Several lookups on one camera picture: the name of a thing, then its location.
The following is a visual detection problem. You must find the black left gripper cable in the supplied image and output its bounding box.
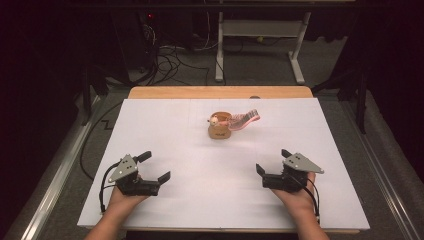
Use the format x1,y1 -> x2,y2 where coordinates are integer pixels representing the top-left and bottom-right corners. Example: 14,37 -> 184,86
98,162 -> 122,214

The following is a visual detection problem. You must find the white metal stand frame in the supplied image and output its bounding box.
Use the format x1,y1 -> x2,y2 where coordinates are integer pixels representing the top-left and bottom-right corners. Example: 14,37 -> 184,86
214,11 -> 313,86

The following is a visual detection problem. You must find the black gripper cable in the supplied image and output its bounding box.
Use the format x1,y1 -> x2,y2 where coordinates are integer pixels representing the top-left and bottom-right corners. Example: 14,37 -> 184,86
293,174 -> 322,224
98,162 -> 122,214

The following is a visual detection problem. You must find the bundle of black floor cables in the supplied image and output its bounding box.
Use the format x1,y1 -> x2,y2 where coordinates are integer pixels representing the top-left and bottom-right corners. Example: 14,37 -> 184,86
143,19 -> 216,87

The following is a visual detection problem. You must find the pink hairbrush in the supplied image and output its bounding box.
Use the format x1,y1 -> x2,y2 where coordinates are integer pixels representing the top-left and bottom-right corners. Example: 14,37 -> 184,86
228,108 -> 261,132

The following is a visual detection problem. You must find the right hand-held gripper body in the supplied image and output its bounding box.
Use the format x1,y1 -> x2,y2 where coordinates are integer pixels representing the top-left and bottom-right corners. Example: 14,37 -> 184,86
261,152 -> 325,194

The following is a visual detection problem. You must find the person's left hand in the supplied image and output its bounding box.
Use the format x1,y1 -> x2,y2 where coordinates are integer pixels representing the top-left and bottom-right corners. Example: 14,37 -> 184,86
108,186 -> 149,218

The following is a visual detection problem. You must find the black stand leg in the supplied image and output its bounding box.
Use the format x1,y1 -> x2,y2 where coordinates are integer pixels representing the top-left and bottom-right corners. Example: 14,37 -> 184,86
79,63 -> 111,127
311,66 -> 370,135

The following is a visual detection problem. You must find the wooden table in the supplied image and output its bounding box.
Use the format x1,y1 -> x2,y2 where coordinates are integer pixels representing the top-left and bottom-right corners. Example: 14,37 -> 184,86
84,85 -> 363,235

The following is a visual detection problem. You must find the long black floor cable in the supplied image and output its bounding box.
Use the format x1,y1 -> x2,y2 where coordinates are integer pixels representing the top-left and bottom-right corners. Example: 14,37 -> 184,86
79,99 -> 125,182

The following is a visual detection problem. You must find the person's right hand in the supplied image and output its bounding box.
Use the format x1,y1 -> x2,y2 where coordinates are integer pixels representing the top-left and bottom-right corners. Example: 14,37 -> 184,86
271,171 -> 318,216

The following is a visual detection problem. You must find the aluminium floor rail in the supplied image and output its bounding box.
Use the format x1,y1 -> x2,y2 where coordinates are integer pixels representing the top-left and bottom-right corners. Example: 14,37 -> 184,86
19,94 -> 103,240
339,99 -> 422,240

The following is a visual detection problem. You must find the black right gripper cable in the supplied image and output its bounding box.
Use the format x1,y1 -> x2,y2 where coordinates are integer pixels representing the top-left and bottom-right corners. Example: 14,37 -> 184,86
293,174 -> 322,224

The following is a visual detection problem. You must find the black computer tower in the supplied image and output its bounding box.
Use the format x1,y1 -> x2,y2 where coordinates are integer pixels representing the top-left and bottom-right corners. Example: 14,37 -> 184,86
111,11 -> 158,74

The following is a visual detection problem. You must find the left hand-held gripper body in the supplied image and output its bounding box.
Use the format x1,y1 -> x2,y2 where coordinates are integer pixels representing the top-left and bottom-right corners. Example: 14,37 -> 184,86
107,154 -> 161,197

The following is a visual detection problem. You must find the brown holder cup with bear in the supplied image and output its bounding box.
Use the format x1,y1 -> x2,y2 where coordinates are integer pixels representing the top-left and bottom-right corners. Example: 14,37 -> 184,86
207,111 -> 233,140

